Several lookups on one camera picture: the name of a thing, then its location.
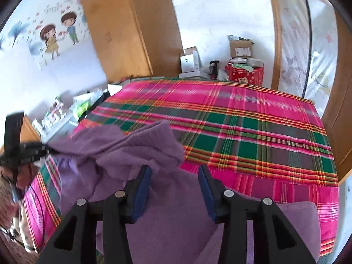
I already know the floral sleeve forearm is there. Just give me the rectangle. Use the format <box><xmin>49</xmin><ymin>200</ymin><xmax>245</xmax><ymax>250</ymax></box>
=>
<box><xmin>1</xmin><ymin>178</ymin><xmax>38</xmax><ymax>263</ymax></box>

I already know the person's left hand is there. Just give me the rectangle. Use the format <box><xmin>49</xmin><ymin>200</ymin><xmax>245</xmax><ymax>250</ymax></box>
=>
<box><xmin>1</xmin><ymin>163</ymin><xmax>38</xmax><ymax>190</ymax></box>

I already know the green tissue pack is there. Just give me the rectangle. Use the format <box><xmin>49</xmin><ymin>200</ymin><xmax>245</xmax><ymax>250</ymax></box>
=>
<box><xmin>69</xmin><ymin>89</ymin><xmax>103</xmax><ymax>120</ymax></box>

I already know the pink plaid bed cover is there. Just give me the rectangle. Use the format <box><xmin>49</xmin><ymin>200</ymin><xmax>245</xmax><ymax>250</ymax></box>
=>
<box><xmin>23</xmin><ymin>78</ymin><xmax>340</xmax><ymax>259</ymax></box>

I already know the wooden door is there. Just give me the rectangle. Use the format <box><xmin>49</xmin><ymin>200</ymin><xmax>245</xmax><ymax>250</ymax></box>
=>
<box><xmin>322</xmin><ymin>13</ymin><xmax>352</xmax><ymax>185</ymax></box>

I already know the wooden wardrobe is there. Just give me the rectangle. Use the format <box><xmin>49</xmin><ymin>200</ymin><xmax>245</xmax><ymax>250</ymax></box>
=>
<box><xmin>81</xmin><ymin>0</ymin><xmax>183</xmax><ymax>83</ymax></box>

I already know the black spray bottle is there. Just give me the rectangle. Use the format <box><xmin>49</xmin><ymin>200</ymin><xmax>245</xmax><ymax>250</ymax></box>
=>
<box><xmin>209</xmin><ymin>60</ymin><xmax>219</xmax><ymax>80</ymax></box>

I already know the white small box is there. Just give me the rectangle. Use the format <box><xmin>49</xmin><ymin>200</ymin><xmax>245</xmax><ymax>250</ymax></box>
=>
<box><xmin>180</xmin><ymin>46</ymin><xmax>201</xmax><ymax>73</ymax></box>

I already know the cardboard box with label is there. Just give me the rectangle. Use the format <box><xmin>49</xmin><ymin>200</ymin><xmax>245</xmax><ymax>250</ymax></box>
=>
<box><xmin>230</xmin><ymin>39</ymin><xmax>252</xmax><ymax>58</ymax></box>

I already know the curtain with cartoon prints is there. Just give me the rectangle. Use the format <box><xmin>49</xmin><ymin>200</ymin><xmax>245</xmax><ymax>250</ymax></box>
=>
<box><xmin>278</xmin><ymin>0</ymin><xmax>338</xmax><ymax>116</ymax></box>

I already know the black cable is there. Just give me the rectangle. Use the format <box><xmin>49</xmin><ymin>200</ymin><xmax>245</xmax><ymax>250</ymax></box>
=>
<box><xmin>0</xmin><ymin>170</ymin><xmax>46</xmax><ymax>253</ymax></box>

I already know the cartoon couple wall sticker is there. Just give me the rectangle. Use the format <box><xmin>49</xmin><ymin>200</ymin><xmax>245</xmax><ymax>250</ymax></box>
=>
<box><xmin>39</xmin><ymin>11</ymin><xmax>79</xmax><ymax>60</ymax></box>

